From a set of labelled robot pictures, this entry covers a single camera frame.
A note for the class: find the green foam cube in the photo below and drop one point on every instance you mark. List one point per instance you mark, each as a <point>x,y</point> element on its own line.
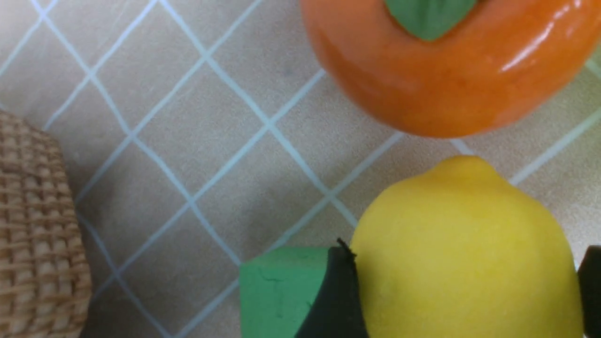
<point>277,290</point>

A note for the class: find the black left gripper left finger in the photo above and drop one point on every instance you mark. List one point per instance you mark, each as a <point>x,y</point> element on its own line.
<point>336,311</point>

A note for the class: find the woven wicker basket green lining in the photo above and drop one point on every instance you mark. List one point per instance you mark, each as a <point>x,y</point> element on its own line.
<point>45,279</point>

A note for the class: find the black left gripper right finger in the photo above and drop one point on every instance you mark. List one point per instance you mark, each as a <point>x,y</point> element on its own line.
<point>589,278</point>

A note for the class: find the yellow toy lemon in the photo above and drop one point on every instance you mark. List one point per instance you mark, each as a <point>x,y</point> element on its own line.
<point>459,252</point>

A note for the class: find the orange toy persimmon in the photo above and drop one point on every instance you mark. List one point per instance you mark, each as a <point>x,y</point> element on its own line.
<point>450,69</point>

